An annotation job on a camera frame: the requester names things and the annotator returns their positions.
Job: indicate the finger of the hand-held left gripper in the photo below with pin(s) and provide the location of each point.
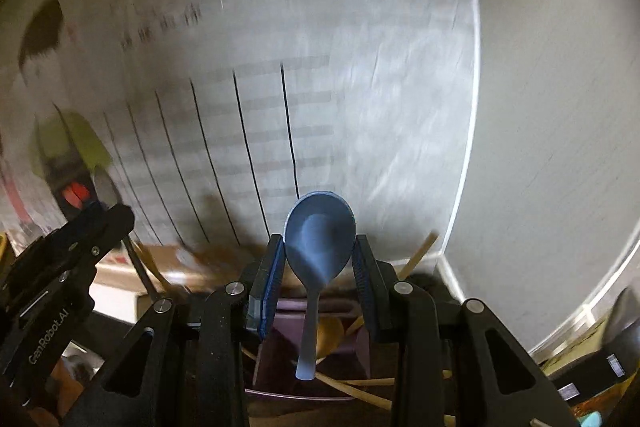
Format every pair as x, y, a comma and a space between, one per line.
90, 212
117, 227

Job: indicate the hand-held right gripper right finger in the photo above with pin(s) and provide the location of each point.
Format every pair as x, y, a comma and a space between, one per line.
361, 277

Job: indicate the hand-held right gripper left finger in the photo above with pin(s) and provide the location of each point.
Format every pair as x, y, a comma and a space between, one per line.
272, 287

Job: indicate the blue plastic spoon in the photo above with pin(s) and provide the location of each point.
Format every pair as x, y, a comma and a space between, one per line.
317, 237

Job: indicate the purple utensil holder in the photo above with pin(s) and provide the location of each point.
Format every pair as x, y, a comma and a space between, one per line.
280, 347

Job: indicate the wooden spoon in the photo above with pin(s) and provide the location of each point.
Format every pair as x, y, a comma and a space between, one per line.
330, 332

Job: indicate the brown cloth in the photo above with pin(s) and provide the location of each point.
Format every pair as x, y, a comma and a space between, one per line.
320, 414

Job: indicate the black box with white labels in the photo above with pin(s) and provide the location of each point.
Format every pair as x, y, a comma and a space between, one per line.
595, 367

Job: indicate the teal packet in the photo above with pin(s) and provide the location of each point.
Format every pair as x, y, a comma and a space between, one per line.
590, 419

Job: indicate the cartoon kitchen wall poster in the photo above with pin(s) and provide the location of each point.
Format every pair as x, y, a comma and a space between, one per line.
60, 57

